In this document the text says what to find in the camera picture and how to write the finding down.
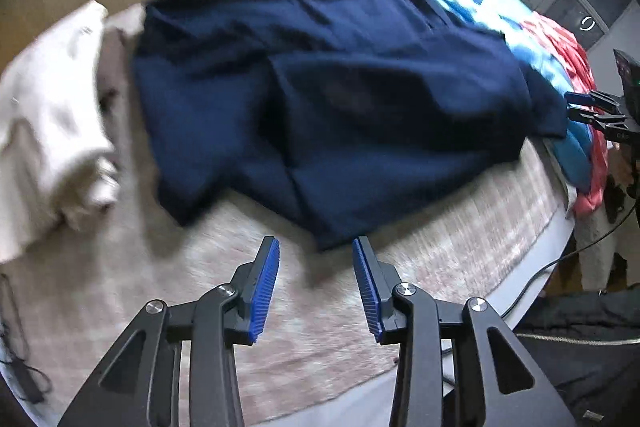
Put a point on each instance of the beige folded buttoned garment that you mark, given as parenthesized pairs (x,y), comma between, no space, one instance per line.
(45,122)

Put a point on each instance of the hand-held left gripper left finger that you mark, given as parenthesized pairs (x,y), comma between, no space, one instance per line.
(265,292)

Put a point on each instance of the person's black jacket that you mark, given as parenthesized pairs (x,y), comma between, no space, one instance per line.
(590,382)

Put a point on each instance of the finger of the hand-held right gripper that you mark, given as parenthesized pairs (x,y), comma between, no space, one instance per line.
(580,98)
(590,117)

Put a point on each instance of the pink garment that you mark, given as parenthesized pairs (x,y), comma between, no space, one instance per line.
(565,42)

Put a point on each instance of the plaid woven blanket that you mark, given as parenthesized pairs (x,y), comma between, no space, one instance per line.
(175,297)

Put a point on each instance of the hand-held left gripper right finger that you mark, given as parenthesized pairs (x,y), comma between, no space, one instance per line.
(367,292)

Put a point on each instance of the navy blue shirt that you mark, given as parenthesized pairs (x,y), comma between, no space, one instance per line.
(325,107)

